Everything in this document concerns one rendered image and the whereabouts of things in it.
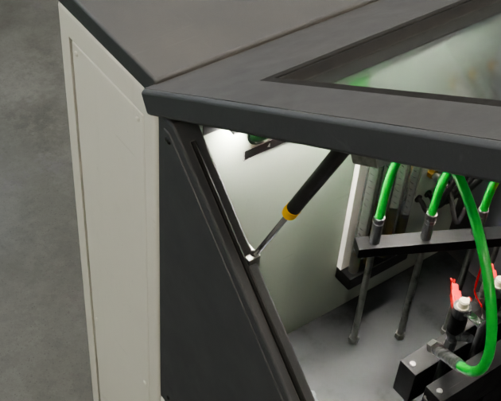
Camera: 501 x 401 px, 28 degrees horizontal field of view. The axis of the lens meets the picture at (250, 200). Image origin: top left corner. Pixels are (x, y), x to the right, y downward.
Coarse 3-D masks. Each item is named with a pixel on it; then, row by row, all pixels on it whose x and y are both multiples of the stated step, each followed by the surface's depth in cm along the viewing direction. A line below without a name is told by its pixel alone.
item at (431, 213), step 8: (448, 176) 156; (440, 184) 158; (440, 192) 159; (432, 200) 161; (440, 200) 161; (432, 208) 162; (432, 216) 163; (424, 224) 165; (432, 224) 164; (424, 232) 166; (432, 232) 166
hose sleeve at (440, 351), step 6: (432, 348) 145; (438, 348) 143; (444, 348) 142; (438, 354) 142; (444, 354) 141; (450, 354) 140; (444, 360) 141; (450, 360) 139; (456, 360) 137; (462, 360) 137; (450, 366) 139
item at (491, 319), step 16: (384, 192) 157; (464, 192) 128; (384, 208) 160; (480, 224) 126; (480, 240) 125; (480, 256) 125; (496, 304) 125; (496, 320) 125; (496, 336) 126; (464, 368) 135; (480, 368) 130
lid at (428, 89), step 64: (384, 0) 146; (448, 0) 134; (256, 64) 126; (320, 64) 120; (384, 64) 117; (448, 64) 110; (256, 128) 108; (320, 128) 98; (384, 128) 89; (448, 128) 84
